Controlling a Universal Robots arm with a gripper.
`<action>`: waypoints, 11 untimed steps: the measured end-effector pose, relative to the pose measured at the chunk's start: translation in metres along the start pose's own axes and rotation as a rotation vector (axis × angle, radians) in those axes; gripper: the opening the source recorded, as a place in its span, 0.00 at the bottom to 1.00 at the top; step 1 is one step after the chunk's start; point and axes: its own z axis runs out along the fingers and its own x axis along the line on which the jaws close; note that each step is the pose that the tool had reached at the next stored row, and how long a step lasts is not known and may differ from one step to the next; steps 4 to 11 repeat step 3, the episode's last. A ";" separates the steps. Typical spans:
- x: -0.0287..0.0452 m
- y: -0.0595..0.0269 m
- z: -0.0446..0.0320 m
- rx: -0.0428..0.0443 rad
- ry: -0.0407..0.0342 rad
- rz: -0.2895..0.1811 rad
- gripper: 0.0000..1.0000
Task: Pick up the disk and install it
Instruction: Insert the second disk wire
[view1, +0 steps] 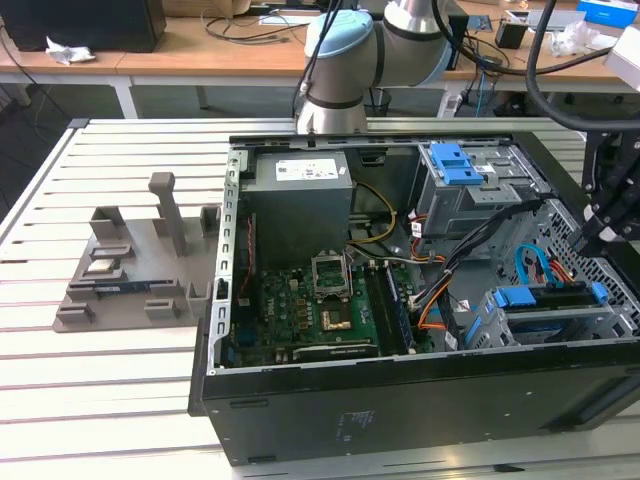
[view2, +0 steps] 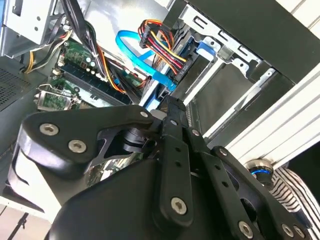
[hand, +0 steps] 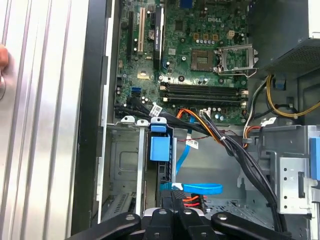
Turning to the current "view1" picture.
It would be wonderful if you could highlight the hard disk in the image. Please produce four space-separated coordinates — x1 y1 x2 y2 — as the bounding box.
464 282 609 351

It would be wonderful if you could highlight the grey metal disk bay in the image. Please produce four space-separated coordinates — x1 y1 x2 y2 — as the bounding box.
459 287 640 351

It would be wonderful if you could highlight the clear plastic wrap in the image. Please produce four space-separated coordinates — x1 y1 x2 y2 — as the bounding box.
544 20 616 57

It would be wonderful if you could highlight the grey metal drive cage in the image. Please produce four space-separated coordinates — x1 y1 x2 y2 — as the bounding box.
414 142 551 251

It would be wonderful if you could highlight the blue plastic drive latch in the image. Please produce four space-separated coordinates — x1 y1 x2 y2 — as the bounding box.
429 143 485 187

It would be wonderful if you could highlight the blue and white box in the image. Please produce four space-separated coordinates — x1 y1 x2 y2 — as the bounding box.
574 0 640 36

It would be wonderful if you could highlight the grey flat box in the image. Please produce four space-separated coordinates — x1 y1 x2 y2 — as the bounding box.
527 8 587 34

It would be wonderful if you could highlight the small black box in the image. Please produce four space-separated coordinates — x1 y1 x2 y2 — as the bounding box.
494 22 529 50

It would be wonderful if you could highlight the RAM stick in slot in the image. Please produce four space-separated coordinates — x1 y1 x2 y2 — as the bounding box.
382 264 416 351

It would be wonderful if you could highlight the black mesh wastebasket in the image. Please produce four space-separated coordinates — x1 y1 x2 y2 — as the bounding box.
369 87 394 115

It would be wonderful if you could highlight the black open PC case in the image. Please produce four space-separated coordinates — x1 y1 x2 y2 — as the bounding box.
187 130 640 467

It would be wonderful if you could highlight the CPU socket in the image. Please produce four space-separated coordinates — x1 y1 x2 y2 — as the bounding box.
319 307 357 334

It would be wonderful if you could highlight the metal socket cover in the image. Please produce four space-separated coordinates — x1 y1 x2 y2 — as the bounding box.
310 252 354 301

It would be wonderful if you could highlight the grey power supply unit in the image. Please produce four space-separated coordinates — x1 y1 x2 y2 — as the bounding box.
244 152 357 271

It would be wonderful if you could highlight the black expansion slot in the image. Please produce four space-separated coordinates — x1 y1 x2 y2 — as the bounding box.
292 339 381 359

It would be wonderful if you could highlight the green motherboard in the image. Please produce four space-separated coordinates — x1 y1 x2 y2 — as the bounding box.
227 259 436 364

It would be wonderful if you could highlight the grey-brown parts rack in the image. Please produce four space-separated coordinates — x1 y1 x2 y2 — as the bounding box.
52 172 221 334

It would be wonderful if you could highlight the dark blue RAM stick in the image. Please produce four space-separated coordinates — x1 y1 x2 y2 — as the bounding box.
92 282 150 296

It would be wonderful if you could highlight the silver CPU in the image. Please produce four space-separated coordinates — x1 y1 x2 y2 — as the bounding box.
84 258 120 276

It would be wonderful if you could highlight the crumpled white paper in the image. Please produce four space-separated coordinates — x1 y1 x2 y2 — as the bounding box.
44 34 97 66

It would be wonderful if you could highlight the black computer tower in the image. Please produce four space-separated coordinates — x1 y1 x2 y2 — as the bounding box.
0 0 167 54

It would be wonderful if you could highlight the orange wire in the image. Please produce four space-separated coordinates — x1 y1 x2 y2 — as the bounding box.
417 299 446 331
547 254 584 289

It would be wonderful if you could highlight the blue flat wire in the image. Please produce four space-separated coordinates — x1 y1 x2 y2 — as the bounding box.
514 243 551 286

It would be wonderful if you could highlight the wooden desk white frame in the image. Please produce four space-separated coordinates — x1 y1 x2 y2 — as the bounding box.
444 0 640 119
0 14 311 121

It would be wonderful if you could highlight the black wire bundle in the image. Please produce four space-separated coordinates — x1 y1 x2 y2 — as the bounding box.
434 197 546 351

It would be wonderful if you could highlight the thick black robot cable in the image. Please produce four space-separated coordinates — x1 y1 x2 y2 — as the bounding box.
524 0 640 134

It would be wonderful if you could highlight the yellow wire bundle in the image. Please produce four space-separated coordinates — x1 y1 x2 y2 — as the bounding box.
349 180 397 246

